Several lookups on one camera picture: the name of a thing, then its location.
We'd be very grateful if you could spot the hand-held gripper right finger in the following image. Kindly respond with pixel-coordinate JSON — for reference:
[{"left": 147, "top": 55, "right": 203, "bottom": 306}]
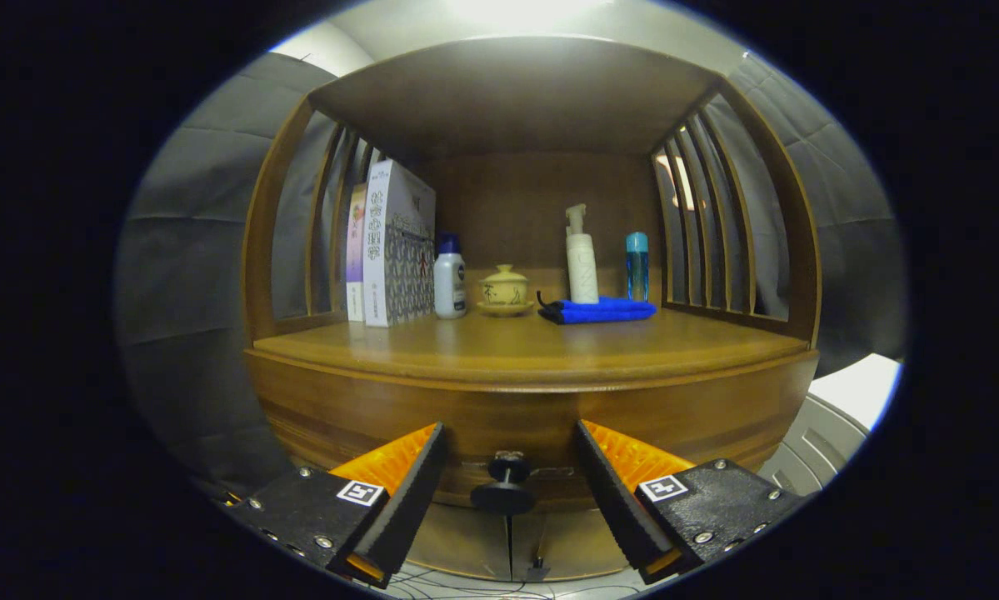
[{"left": 576, "top": 419, "right": 808, "bottom": 586}]

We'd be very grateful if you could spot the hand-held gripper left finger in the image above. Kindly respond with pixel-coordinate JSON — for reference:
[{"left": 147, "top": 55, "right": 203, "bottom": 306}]
[{"left": 220, "top": 422, "right": 448, "bottom": 590}]

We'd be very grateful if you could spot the black drawer knob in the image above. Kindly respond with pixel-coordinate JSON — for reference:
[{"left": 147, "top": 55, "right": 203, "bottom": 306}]
[{"left": 470, "top": 451, "right": 538, "bottom": 516}]

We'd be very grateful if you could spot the wooden drawer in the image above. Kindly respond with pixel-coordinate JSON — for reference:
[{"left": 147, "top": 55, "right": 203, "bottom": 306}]
[{"left": 253, "top": 379, "right": 812, "bottom": 513}]

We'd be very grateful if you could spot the wooden cabinet door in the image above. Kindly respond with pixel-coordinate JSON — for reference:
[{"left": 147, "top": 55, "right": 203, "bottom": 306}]
[
  {"left": 512, "top": 508, "right": 625, "bottom": 580},
  {"left": 407, "top": 502, "right": 512, "bottom": 582}
]

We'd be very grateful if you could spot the wooden countertop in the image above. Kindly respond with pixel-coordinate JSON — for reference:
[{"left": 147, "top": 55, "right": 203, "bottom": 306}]
[{"left": 245, "top": 307, "right": 821, "bottom": 393}]

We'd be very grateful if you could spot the white storage cabinet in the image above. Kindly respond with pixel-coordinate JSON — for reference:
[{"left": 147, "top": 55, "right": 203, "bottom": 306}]
[{"left": 757, "top": 353, "right": 904, "bottom": 498}]

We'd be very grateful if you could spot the wooden cabinet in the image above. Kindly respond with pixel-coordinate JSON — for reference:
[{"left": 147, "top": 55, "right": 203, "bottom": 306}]
[{"left": 241, "top": 35, "right": 823, "bottom": 584}]

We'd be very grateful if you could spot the blue folded cloth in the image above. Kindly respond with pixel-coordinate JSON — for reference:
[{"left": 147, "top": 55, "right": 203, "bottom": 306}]
[{"left": 537, "top": 290, "right": 658, "bottom": 326}]

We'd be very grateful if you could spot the white bottle with blue cap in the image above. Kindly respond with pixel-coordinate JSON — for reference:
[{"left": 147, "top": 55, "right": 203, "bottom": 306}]
[{"left": 433, "top": 232, "right": 468, "bottom": 320}]

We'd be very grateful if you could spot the blue translucent bottle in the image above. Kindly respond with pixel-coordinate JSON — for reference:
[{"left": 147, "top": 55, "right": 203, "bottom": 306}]
[{"left": 626, "top": 232, "right": 650, "bottom": 303}]

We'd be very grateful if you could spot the yellow lidded ceramic teacup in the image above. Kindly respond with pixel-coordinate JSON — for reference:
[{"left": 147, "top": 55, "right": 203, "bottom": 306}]
[{"left": 476, "top": 264, "right": 535, "bottom": 318}]

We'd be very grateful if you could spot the white pump bottle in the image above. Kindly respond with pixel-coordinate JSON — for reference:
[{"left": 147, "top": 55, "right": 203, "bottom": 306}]
[{"left": 565, "top": 203, "right": 601, "bottom": 305}]

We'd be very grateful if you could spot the white patterned book box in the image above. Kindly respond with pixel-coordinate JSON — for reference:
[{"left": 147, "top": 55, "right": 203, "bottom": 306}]
[{"left": 362, "top": 158, "right": 437, "bottom": 328}]

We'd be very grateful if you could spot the thin purple book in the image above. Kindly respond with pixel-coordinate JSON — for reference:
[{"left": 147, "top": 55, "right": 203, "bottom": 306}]
[{"left": 346, "top": 183, "right": 369, "bottom": 323}]

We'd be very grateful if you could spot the black backdrop cloth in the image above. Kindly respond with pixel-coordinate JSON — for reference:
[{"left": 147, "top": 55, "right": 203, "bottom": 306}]
[{"left": 114, "top": 52, "right": 912, "bottom": 501}]

